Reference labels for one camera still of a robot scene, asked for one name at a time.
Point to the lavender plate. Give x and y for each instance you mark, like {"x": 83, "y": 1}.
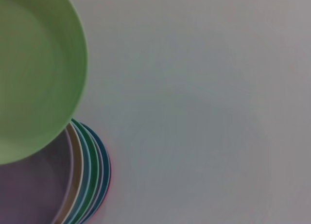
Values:
{"x": 36, "y": 190}

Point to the light green plate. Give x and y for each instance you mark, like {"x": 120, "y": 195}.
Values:
{"x": 36, "y": 71}

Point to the beige plate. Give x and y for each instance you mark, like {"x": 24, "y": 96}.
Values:
{"x": 77, "y": 170}

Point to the light blue plate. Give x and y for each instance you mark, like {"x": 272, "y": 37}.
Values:
{"x": 86, "y": 170}

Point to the teal plate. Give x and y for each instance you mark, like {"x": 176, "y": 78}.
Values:
{"x": 106, "y": 168}

